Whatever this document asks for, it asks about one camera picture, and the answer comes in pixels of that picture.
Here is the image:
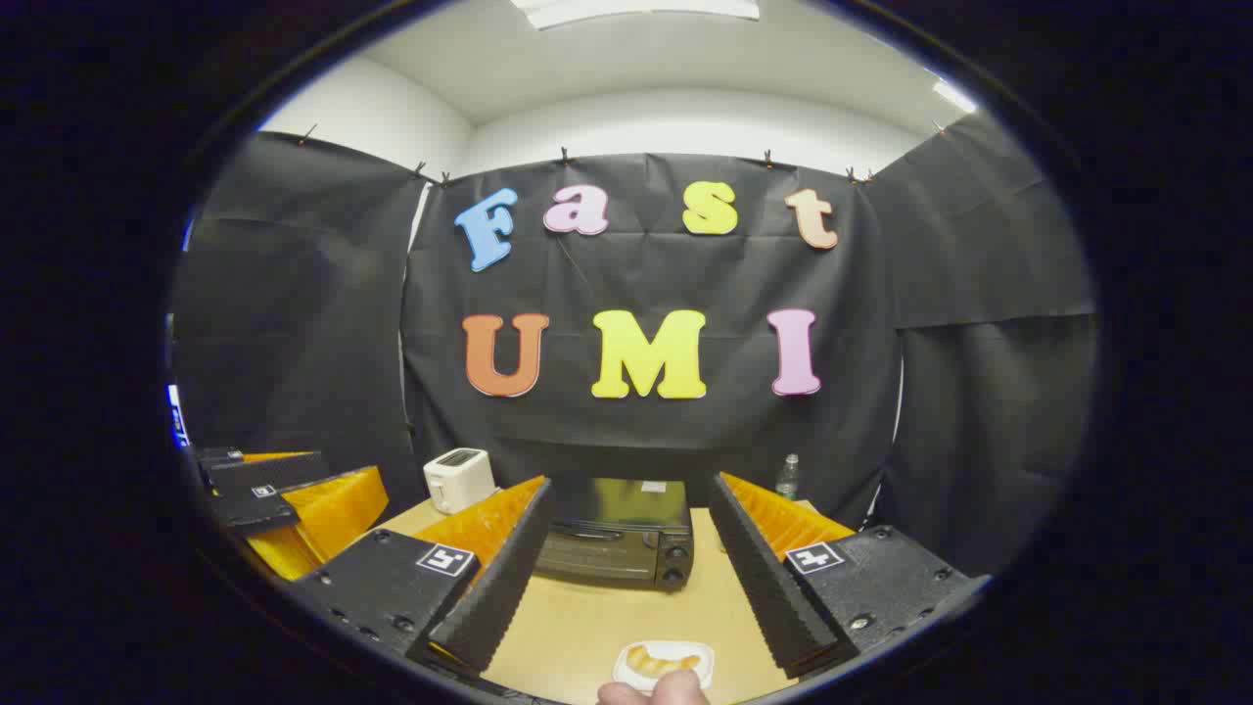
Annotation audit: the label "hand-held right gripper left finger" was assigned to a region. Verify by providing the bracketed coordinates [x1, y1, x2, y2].
[291, 476, 556, 679]

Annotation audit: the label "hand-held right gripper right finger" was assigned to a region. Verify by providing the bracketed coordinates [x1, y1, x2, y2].
[707, 471, 990, 679]

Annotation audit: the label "black electric oven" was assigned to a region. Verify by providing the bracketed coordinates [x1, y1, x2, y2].
[534, 477, 696, 591]

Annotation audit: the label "golden croissant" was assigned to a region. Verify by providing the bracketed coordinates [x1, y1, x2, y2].
[626, 646, 702, 677]

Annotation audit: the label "white square plate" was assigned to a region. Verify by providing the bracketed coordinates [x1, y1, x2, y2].
[613, 640, 716, 691]

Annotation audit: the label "white toaster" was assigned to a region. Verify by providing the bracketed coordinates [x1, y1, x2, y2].
[423, 447, 497, 515]

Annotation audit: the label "small ceiling light panel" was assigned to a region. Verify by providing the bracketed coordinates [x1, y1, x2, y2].
[930, 78, 980, 114]

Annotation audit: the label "large ceiling light panel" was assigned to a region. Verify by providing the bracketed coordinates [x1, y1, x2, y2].
[509, 0, 763, 30]

